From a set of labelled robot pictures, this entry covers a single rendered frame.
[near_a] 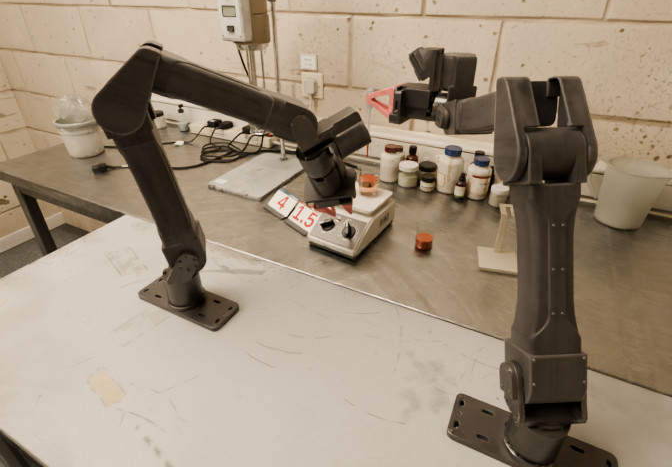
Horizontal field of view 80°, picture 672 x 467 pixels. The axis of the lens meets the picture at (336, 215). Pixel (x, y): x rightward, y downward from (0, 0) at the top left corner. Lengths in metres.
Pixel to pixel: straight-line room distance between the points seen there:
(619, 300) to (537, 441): 0.44
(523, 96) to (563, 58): 0.74
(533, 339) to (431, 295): 0.33
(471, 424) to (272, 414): 0.27
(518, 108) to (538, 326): 0.25
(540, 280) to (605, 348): 0.34
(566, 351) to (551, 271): 0.09
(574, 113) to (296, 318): 0.53
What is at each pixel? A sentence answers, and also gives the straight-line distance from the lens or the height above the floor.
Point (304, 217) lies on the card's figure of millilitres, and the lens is 1.00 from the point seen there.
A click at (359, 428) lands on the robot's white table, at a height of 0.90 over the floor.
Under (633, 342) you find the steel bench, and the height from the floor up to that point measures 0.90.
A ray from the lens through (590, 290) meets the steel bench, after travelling 0.95.
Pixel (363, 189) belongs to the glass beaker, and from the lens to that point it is 0.94.
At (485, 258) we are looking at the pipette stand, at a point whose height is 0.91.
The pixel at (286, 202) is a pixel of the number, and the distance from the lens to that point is 1.07.
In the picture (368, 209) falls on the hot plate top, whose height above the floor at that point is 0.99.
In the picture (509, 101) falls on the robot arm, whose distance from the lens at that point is 0.51.
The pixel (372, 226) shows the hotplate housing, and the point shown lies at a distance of 0.90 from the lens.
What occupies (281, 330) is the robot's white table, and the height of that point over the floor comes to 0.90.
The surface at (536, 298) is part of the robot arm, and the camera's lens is 0.51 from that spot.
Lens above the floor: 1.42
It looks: 30 degrees down
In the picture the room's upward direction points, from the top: straight up
